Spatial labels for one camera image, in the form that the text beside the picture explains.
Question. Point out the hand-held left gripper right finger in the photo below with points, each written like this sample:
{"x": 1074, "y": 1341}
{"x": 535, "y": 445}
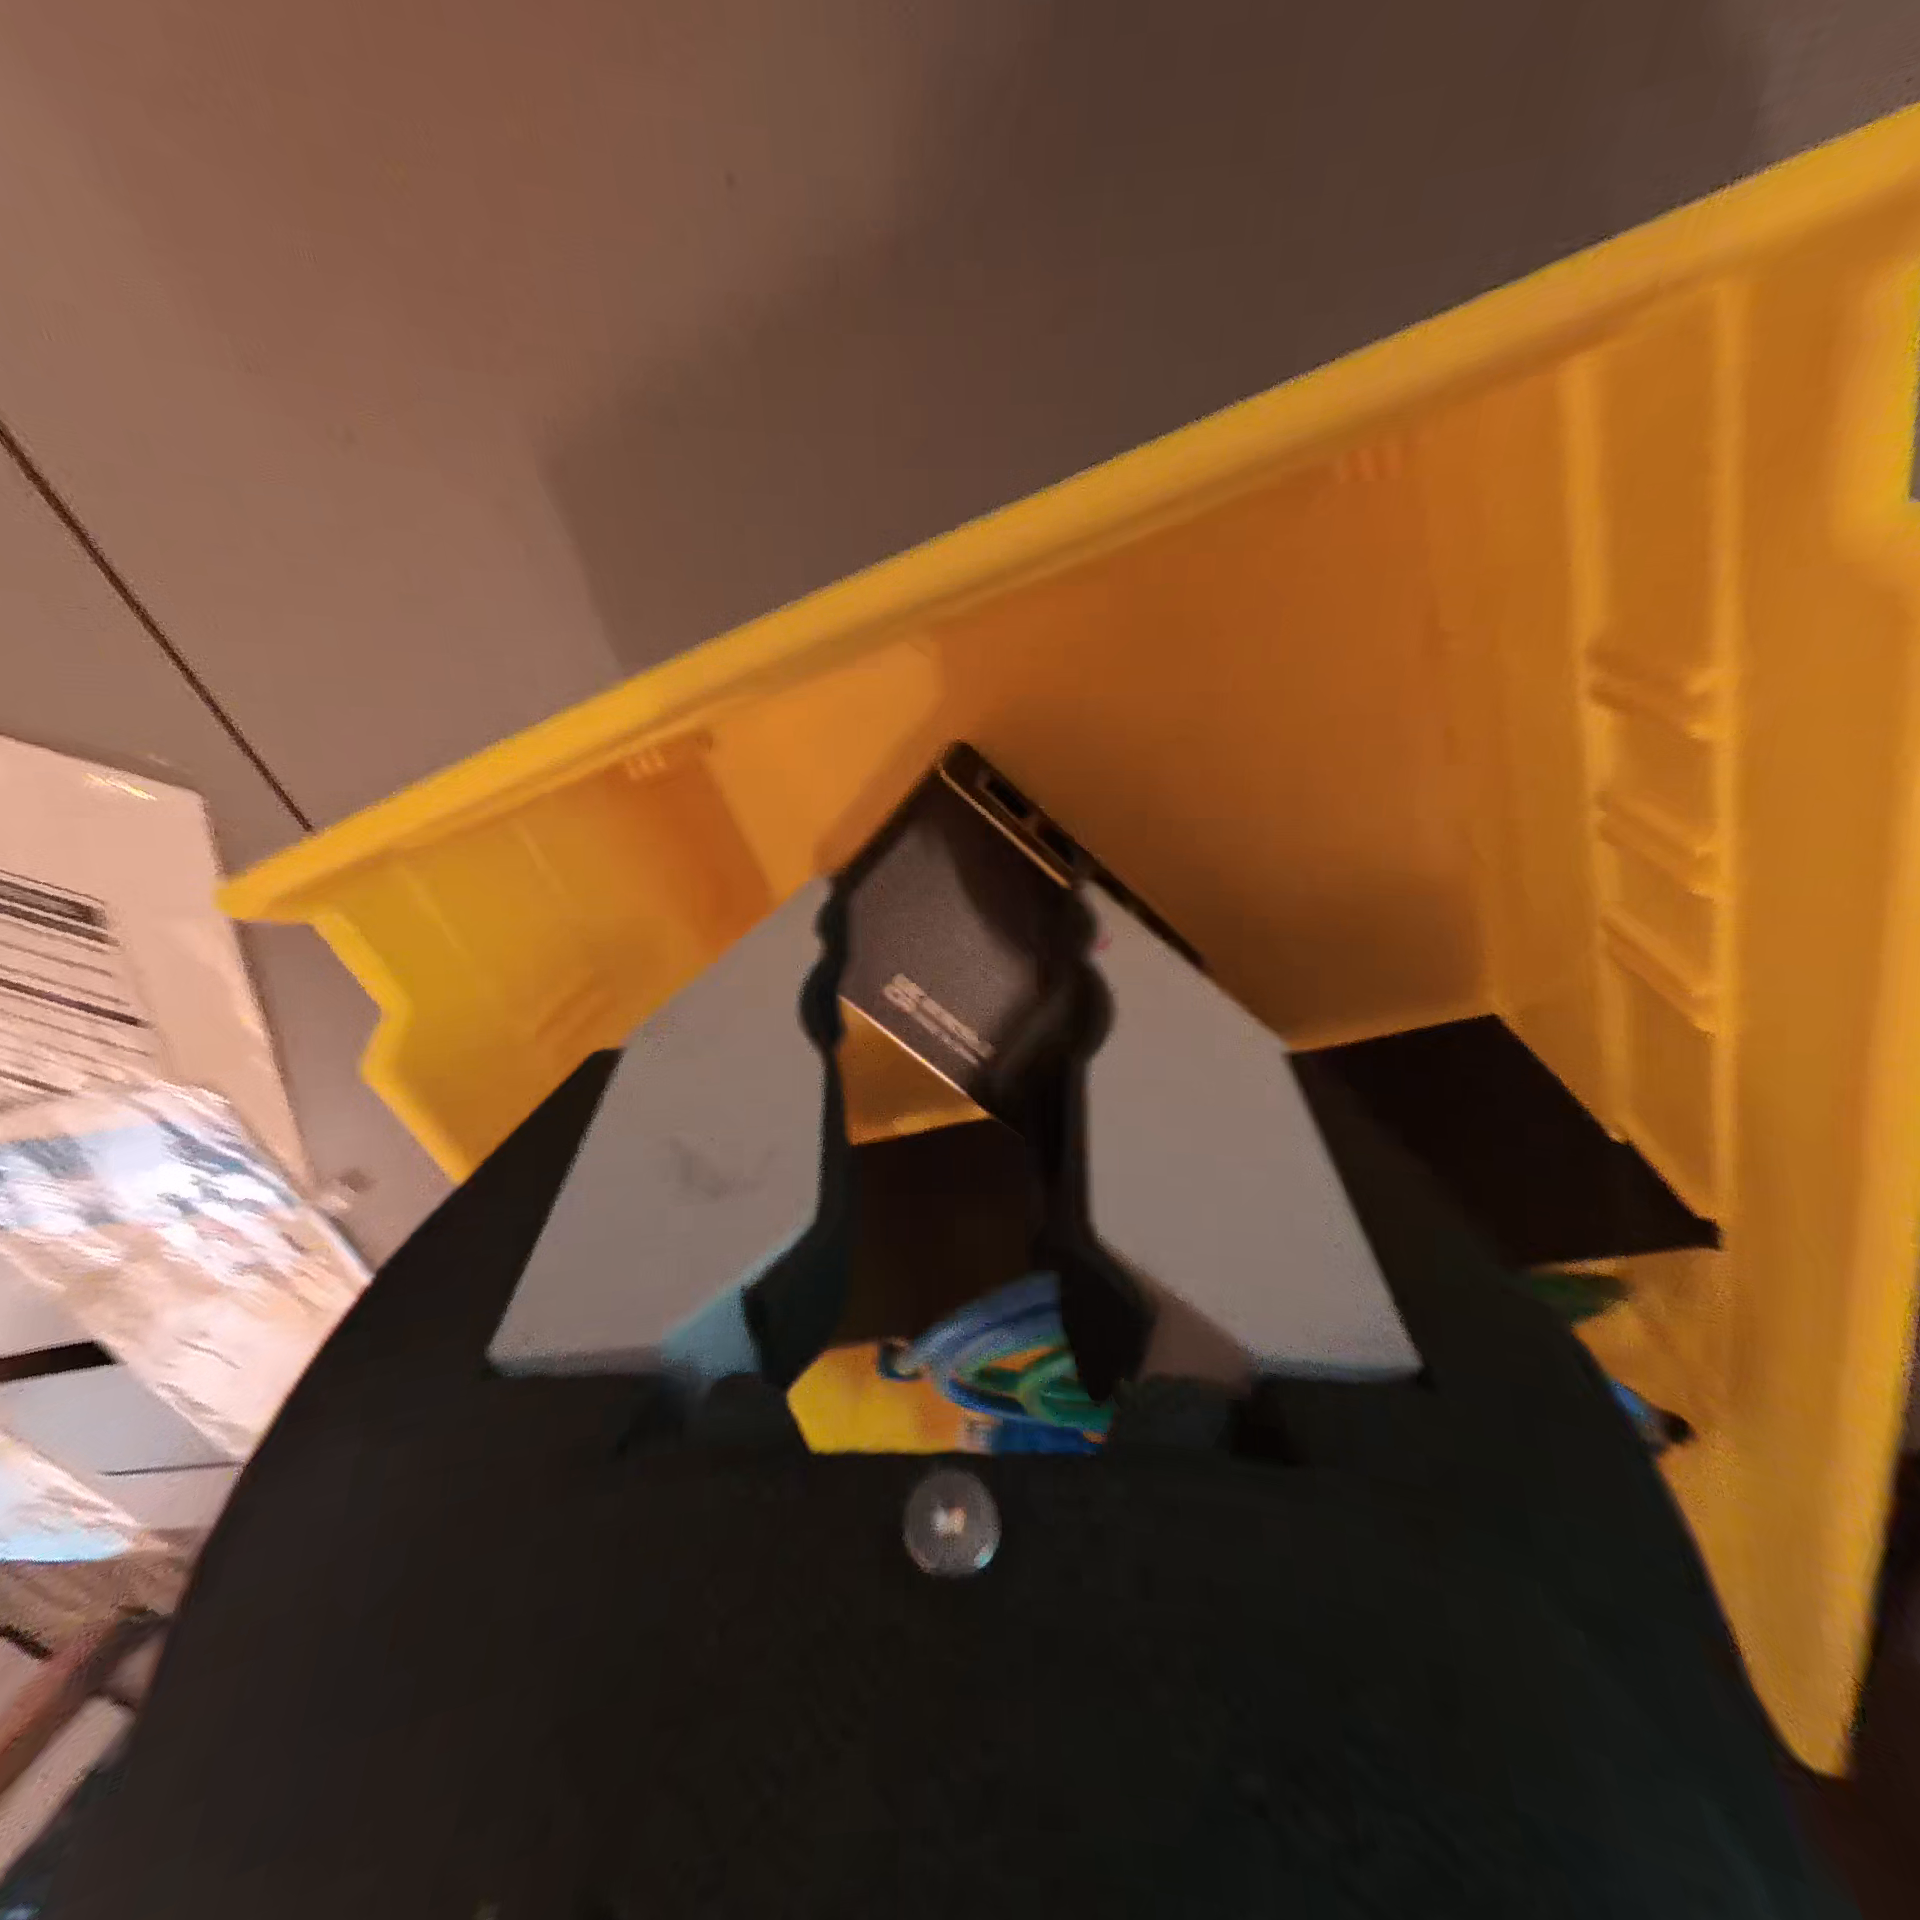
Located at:
{"x": 1260, "y": 1199}

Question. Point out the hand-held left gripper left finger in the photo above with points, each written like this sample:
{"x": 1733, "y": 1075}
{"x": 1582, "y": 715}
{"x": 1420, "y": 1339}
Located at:
{"x": 674, "y": 1186}

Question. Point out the black network switch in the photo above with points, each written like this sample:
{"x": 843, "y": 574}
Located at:
{"x": 939, "y": 932}

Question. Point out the yellow plastic bin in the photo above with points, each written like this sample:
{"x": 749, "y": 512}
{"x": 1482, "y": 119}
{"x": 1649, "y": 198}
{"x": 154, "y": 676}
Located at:
{"x": 1350, "y": 752}

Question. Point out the blue packet in bin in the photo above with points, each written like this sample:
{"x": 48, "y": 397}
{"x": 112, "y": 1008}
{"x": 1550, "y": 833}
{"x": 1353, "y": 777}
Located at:
{"x": 960, "y": 1328}

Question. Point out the clear plastic bag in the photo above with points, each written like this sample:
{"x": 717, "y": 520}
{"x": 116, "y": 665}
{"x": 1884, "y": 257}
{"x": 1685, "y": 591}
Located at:
{"x": 166, "y": 1230}

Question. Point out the white labelled box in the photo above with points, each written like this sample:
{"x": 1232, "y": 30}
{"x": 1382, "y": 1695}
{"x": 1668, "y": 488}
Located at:
{"x": 106, "y": 932}

